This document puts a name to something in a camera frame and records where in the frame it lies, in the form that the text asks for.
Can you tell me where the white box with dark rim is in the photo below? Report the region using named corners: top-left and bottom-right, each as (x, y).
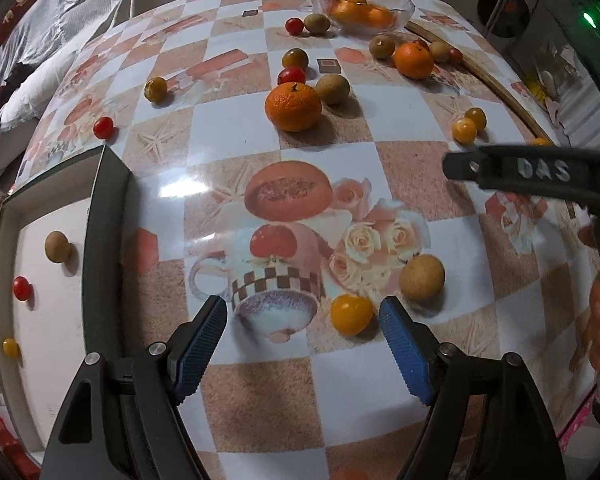
top-left (0, 144), bottom-right (134, 467)

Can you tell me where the red packet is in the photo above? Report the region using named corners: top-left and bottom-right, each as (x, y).
top-left (0, 411), bottom-right (42, 480)

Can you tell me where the dark yellow cherry tomato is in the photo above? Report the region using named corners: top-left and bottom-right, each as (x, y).
top-left (144, 77), bottom-right (168, 103)
top-left (282, 48), bottom-right (309, 70)

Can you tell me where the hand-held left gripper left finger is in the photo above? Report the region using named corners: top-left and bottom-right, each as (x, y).
top-left (42, 295), bottom-right (229, 480)

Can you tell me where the round dark disc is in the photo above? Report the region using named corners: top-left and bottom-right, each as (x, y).
top-left (476, 0), bottom-right (531, 39)

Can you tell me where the white duvet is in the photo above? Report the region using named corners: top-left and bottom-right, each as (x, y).
top-left (0, 35), bottom-right (128, 171)

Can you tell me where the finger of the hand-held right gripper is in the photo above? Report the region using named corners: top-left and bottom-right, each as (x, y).
top-left (443, 146), bottom-right (487, 187)

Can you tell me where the printed checkered tablecloth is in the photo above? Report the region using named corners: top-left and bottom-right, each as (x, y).
top-left (17, 0), bottom-right (600, 480)

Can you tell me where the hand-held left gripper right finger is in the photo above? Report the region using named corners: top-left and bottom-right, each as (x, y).
top-left (378, 295), bottom-right (568, 480)

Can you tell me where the wooden table rim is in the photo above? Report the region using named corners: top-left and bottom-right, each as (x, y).
top-left (404, 20), bottom-right (557, 142)

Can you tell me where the clear glass bowl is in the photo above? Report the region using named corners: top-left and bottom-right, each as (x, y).
top-left (310, 0), bottom-right (416, 37)

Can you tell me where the large orange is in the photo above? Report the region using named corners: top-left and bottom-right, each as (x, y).
top-left (264, 81), bottom-right (323, 133)

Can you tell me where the grey striped blanket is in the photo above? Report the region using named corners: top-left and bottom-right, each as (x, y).
top-left (0, 0), bottom-right (148, 106)

